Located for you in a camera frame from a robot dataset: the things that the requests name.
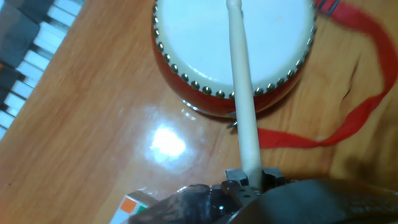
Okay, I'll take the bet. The red drum white skin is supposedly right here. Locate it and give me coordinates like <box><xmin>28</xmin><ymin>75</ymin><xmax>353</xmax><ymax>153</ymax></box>
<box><xmin>151</xmin><ymin>0</ymin><xmax>318</xmax><ymax>130</ymax></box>

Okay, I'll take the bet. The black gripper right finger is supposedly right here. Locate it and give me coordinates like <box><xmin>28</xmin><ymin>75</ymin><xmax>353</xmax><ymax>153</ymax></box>
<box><xmin>262</xmin><ymin>167</ymin><xmax>287</xmax><ymax>188</ymax></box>

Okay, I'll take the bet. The red fabric drum strap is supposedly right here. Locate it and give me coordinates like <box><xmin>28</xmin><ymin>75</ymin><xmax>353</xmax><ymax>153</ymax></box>
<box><xmin>257</xmin><ymin>0</ymin><xmax>398</xmax><ymax>149</ymax></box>

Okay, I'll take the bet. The white Rubik's cube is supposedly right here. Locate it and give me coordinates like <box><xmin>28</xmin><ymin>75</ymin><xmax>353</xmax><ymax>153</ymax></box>
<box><xmin>109</xmin><ymin>190</ymin><xmax>158</xmax><ymax>224</ymax></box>

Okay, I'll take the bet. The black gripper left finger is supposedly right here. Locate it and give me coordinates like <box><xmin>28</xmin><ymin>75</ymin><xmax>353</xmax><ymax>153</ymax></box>
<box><xmin>220</xmin><ymin>169</ymin><xmax>261</xmax><ymax>208</ymax></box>

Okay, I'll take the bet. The pale wooden drumstick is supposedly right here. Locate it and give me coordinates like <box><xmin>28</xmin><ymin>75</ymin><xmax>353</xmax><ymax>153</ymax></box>
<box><xmin>226</xmin><ymin>0</ymin><xmax>264</xmax><ymax>190</ymax></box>

